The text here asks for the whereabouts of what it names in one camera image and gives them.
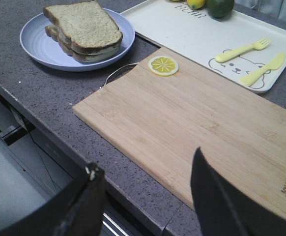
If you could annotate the lemon slice toy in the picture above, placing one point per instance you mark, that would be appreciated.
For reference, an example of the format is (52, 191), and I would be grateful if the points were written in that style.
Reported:
(163, 65)

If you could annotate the light blue round plate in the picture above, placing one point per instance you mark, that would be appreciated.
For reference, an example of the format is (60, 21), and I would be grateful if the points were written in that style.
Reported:
(47, 52)

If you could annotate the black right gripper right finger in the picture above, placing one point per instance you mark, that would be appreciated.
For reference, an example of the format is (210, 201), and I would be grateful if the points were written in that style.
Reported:
(223, 210)

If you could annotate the yellow plastic knife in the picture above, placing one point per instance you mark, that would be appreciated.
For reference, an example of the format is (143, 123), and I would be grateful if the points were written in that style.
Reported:
(274, 64)

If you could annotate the green lime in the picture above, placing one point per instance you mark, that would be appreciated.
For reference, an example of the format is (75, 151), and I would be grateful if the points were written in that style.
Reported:
(219, 8)

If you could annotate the yellow plastic fork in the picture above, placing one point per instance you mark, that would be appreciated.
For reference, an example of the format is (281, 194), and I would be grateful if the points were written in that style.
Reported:
(258, 45)

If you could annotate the metal cutting board handle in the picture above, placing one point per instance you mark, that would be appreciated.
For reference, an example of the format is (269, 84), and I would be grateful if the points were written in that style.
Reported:
(118, 72)

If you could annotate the right yellow lemon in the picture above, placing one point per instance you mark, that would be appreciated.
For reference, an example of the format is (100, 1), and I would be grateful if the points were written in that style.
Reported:
(196, 4)

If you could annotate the wooden cutting board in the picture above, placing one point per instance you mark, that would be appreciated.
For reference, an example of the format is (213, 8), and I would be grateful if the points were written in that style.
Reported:
(158, 122)

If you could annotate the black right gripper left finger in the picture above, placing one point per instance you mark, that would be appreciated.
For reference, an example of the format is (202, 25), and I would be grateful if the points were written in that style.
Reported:
(76, 211)

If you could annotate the cream rectangular bear tray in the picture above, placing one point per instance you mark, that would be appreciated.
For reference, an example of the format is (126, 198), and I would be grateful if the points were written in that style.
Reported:
(200, 38)

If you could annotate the bread slice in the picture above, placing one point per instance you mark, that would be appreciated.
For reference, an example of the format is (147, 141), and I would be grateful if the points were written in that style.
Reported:
(83, 27)
(89, 57)

